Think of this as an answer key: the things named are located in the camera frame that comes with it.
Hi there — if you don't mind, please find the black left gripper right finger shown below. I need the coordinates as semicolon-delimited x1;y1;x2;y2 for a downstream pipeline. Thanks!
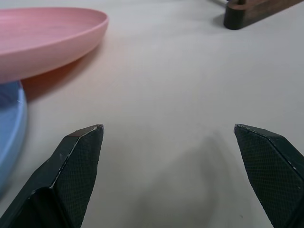
233;123;304;228

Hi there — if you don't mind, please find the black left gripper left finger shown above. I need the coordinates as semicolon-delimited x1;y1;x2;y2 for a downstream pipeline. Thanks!
0;123;105;228

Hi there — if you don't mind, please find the dark wooden rack base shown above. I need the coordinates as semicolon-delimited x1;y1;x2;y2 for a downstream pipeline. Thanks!
211;0;304;30

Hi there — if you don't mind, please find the blue plastic plate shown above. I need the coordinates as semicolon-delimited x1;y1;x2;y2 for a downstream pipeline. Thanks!
0;80;28;200

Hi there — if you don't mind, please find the pink plastic plate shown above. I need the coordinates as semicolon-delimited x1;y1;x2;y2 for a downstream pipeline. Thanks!
0;7;110;85

